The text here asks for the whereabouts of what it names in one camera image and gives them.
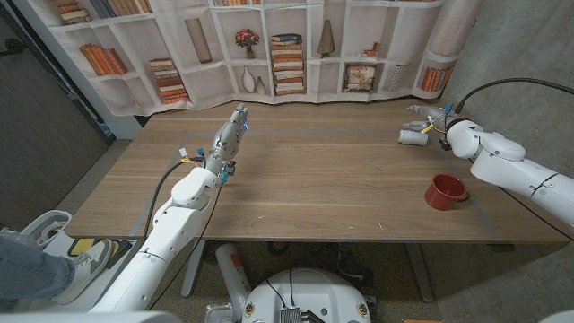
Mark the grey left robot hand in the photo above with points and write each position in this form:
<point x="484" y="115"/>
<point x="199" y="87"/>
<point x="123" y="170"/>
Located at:
<point x="226" y="141"/>

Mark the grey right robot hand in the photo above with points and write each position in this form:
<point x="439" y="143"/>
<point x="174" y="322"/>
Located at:
<point x="437" y="114"/>

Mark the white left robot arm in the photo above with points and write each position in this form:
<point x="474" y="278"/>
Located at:
<point x="170" y="229"/>

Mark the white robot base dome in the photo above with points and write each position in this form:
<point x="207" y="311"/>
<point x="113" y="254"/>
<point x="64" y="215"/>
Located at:
<point x="314" y="291"/>

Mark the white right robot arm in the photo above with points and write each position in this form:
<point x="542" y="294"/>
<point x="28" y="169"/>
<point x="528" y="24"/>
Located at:
<point x="507" y="166"/>

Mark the red cup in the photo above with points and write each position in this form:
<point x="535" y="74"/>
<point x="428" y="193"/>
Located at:
<point x="441" y="197"/>

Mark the printed bookshelf backdrop cloth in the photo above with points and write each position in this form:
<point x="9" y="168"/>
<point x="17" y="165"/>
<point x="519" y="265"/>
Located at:
<point x="202" y="89"/>

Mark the grey table leg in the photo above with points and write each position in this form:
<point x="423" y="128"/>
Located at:
<point x="420" y="273"/>
<point x="193" y="269"/>

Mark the white cylinder with orange label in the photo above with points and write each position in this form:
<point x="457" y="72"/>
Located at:
<point x="233" y="273"/>

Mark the yellow pad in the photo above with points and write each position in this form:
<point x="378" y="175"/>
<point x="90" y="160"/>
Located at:
<point x="83" y="246"/>

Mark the grey finned box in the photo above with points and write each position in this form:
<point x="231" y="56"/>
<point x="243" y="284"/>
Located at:
<point x="291" y="315"/>

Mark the white grey sneaker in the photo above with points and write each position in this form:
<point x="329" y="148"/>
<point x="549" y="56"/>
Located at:
<point x="85" y="269"/>

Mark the white round stand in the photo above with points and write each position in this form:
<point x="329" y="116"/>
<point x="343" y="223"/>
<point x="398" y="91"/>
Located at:
<point x="38" y="224"/>

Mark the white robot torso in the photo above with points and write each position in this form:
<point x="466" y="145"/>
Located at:
<point x="89" y="318"/>

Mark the person's leg in jeans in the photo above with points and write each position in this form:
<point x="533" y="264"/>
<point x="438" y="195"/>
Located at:
<point x="27" y="269"/>

